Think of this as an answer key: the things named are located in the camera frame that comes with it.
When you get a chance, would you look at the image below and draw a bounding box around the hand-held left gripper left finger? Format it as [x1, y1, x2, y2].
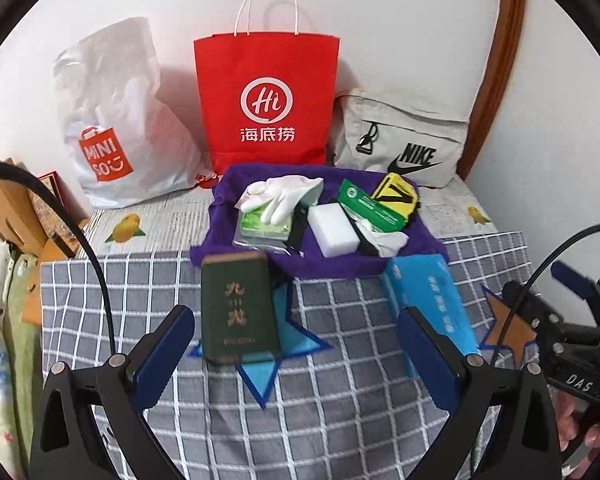
[29, 305, 196, 480]

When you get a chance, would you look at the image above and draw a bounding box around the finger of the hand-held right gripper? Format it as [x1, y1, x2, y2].
[502, 280, 571, 346]
[551, 260, 600, 328]

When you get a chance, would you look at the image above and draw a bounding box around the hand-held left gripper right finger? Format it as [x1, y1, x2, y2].
[397, 306, 563, 480]

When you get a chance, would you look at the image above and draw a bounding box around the blue tissue pack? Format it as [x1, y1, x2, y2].
[380, 254, 481, 361]

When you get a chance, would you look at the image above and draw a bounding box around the translucent small bag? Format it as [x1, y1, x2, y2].
[232, 230, 293, 257]

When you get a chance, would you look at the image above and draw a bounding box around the white sponge block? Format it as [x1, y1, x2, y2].
[307, 203, 361, 259]

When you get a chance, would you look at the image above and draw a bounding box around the green tissue pack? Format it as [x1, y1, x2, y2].
[239, 207, 296, 238]

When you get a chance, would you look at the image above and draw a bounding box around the small sachet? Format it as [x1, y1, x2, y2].
[337, 179, 406, 233]

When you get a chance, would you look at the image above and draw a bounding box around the yellow black mesh pouch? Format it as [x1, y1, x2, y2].
[370, 172, 421, 221]

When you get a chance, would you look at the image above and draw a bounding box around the black strap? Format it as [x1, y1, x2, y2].
[287, 205, 312, 257]

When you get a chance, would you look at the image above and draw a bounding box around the white glove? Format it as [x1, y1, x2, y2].
[237, 176, 325, 225]

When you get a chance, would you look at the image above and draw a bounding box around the person's right hand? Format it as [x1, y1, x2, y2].
[555, 391, 600, 461]

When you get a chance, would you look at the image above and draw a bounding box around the orange star sticker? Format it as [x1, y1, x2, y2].
[480, 285, 538, 368]

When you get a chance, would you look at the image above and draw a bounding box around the dark green tin box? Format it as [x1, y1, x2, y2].
[200, 252, 282, 366]

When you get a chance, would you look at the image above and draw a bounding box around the blue star sticker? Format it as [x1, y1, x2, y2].
[187, 275, 331, 408]

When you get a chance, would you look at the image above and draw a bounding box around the grey checkered cloth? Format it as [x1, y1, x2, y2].
[39, 231, 551, 480]

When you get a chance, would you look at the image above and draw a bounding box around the newspaper print lemon cloth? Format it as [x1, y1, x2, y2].
[82, 175, 496, 261]

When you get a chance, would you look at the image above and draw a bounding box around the purple towel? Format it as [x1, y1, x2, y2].
[189, 162, 448, 278]

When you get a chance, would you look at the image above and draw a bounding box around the green cloth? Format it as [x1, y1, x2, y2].
[2, 252, 43, 461]

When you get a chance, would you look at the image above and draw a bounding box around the brown patterned box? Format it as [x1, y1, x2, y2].
[37, 171, 88, 256]

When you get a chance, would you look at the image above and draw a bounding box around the grey zip pouch bag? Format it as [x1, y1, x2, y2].
[332, 87, 472, 188]

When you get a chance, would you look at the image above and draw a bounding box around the white plastic shopping bag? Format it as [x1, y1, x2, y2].
[51, 16, 213, 209]

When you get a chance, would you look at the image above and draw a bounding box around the red paper bag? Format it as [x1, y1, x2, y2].
[194, 0, 341, 173]

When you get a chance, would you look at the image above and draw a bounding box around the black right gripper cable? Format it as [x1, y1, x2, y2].
[487, 222, 600, 368]

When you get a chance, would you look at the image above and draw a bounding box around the brown wooden door frame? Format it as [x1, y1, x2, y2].
[457, 0, 528, 181]

